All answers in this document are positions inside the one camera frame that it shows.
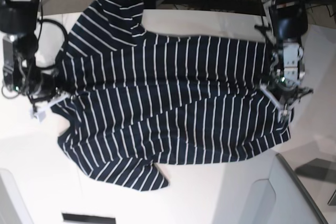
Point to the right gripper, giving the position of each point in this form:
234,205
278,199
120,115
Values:
43,93

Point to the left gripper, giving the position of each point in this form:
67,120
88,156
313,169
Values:
283,99

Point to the navy white striped t-shirt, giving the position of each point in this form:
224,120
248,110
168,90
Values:
141,98

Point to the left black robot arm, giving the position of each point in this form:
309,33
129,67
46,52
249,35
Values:
286,23

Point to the grey robot base cover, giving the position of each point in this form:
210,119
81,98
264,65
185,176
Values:
13,208
282,198

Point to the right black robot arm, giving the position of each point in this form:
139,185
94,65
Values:
21,74

